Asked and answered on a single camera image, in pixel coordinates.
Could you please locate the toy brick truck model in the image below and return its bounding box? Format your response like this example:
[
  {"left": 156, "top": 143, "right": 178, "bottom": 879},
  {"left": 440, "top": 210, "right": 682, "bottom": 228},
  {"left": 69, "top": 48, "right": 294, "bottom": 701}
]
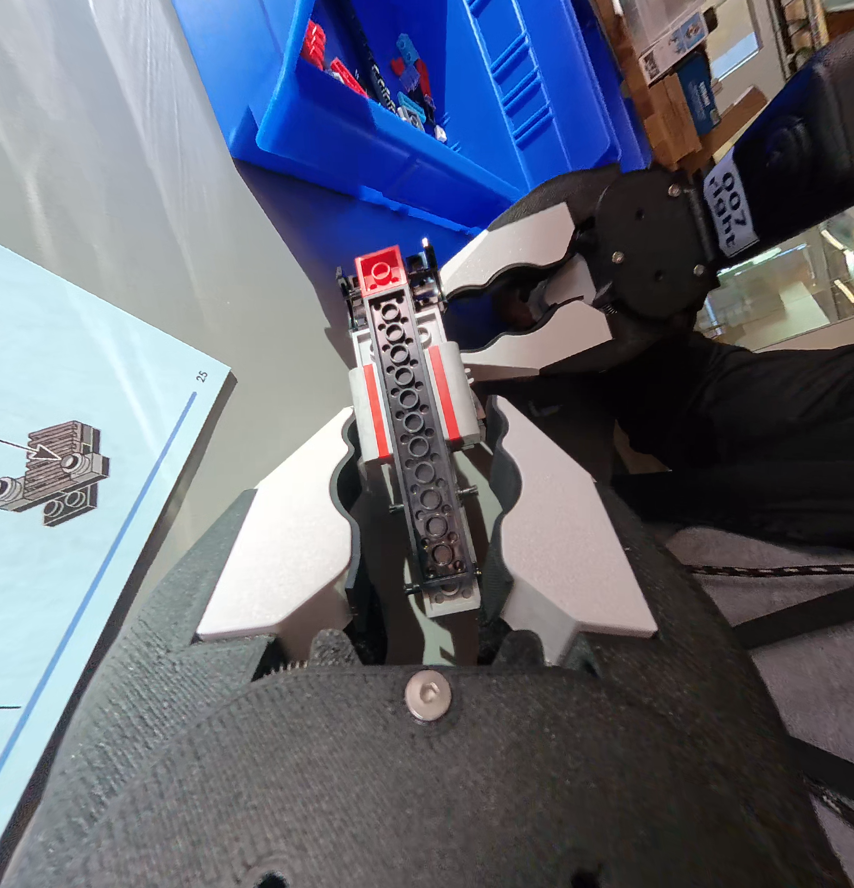
[{"left": 334, "top": 238, "right": 488, "bottom": 620}]

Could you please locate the black patterned drawstring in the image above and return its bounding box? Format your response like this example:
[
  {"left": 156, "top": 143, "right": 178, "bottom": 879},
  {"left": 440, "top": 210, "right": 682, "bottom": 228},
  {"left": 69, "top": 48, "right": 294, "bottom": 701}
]
[{"left": 686, "top": 562, "right": 854, "bottom": 580}]

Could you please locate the light blue instruction booklet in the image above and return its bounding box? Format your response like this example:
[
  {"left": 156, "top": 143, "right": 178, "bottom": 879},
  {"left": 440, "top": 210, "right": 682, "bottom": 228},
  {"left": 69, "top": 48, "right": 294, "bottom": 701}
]
[{"left": 0, "top": 234, "right": 238, "bottom": 837}]

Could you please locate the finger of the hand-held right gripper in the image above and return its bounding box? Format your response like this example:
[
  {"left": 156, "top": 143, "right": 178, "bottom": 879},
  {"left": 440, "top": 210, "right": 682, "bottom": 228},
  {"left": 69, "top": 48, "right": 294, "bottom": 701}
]
[
  {"left": 460, "top": 297, "right": 617, "bottom": 384},
  {"left": 439, "top": 203, "right": 596, "bottom": 308}
]

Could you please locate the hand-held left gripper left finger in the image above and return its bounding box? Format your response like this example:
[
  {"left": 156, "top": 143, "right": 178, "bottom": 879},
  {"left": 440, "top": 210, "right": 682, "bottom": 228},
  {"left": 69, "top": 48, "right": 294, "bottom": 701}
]
[{"left": 195, "top": 404, "right": 363, "bottom": 665}]

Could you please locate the blue product box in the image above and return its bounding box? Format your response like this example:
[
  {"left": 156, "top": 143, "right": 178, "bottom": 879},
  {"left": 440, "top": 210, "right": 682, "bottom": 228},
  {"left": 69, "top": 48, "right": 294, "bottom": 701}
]
[{"left": 675, "top": 50, "right": 721, "bottom": 137}]

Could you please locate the blue plastic bin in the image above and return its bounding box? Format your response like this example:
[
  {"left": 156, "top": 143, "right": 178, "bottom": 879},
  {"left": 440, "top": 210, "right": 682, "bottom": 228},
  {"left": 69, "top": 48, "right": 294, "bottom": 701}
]
[{"left": 169, "top": 0, "right": 655, "bottom": 240}]

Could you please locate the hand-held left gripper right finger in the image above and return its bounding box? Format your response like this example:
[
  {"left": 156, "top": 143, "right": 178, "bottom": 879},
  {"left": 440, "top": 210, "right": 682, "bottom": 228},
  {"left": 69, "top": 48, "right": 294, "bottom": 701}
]
[{"left": 484, "top": 394, "right": 660, "bottom": 668}]

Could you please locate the pile of toy bricks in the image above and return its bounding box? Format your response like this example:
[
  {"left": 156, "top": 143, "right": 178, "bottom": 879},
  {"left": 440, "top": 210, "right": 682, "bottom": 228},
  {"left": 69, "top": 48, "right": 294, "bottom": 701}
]
[{"left": 301, "top": 16, "right": 450, "bottom": 144}]

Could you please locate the white product box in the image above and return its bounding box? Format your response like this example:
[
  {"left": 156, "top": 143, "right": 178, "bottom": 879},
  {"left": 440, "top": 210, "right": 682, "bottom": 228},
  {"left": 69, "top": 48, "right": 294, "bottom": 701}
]
[{"left": 637, "top": 12, "right": 710, "bottom": 86}]

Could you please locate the person's right forearm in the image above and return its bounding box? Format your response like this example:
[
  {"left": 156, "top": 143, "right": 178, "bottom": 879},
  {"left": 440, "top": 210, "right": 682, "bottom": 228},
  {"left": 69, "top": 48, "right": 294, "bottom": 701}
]
[{"left": 523, "top": 339, "right": 854, "bottom": 550}]

